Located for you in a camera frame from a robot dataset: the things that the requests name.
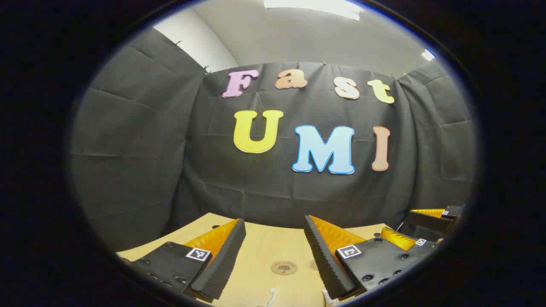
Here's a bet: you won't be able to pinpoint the wooden desktop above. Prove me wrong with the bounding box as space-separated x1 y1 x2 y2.
116 212 440 307

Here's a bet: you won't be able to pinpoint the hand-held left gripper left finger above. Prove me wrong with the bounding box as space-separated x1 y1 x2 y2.
124 218 247 301

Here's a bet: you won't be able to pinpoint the black backdrop cloth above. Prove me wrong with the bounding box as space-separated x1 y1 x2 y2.
70 26 477 252

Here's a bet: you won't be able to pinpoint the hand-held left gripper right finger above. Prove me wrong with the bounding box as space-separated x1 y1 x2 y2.
303 214 421 300

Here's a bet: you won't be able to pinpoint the round wooden coaster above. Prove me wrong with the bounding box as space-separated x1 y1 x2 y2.
270 261 299 276

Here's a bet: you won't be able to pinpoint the long ceiling light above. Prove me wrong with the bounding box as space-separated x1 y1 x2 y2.
264 0 363 21

